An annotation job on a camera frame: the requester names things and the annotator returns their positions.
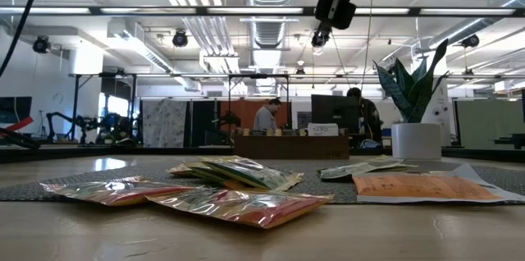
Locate red bar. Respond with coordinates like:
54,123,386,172
0,116,34,135

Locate white patterned curtain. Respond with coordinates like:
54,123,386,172
141,98,189,149

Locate black partition panel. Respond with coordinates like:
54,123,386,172
190,99,222,147

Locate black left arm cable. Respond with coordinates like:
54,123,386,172
0,0,47,78

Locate white round plant pot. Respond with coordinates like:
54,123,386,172
390,122,443,160

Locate orange partition panel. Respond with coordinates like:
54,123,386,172
219,98,293,131

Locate person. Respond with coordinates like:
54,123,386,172
346,87,385,147
253,97,283,131

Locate grey woven placemat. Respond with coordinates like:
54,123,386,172
0,158,525,204

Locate blue white bag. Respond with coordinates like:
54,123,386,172
358,137,382,149

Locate black background gantry frame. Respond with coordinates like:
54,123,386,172
67,71,292,147

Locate black wall screen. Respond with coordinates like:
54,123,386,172
0,96,33,125

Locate black background robot arms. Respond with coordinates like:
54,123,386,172
44,111,143,146

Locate black aluminium table frame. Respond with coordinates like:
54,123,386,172
0,144,525,164

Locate black ceiling spotlight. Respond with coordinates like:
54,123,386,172
461,33,481,49
171,29,189,48
310,26,331,48
31,34,53,55

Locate silver ventilation duct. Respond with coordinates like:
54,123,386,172
241,0,299,51

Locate brown wooden tea organizer box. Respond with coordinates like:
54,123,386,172
233,135,351,161

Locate black computer monitor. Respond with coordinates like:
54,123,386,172
310,94,362,131

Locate green partition panel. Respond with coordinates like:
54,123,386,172
453,98,524,149

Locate green snake plant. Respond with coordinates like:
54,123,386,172
372,38,450,125

